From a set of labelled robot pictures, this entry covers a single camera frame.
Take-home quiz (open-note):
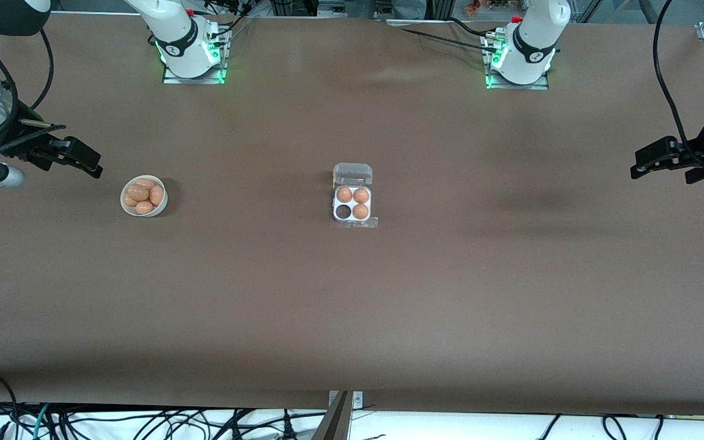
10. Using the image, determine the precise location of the brown table mat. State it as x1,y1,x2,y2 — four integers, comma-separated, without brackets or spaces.
0,12,704,416

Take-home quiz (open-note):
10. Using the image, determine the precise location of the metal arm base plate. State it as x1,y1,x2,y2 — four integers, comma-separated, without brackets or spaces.
483,34,551,91
161,27,230,85

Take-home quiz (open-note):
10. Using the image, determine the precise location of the white round bowl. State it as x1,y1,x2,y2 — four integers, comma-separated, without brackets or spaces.
120,175,169,218

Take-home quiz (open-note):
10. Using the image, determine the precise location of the small metal bracket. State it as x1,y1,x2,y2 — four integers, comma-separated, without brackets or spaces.
328,390,365,409

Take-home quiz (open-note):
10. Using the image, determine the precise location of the clear plastic egg box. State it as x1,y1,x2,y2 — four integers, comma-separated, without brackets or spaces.
332,162,374,222

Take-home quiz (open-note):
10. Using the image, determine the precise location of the dark aluminium profile bar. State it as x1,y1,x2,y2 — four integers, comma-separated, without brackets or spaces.
312,391,353,440

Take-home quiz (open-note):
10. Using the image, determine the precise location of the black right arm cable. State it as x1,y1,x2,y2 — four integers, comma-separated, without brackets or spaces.
0,27,54,163

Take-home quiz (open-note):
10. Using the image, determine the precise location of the clear tape strip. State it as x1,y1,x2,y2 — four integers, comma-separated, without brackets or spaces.
330,216,380,230

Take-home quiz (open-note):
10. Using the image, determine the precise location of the teal cable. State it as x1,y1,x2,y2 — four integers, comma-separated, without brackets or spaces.
31,403,50,440

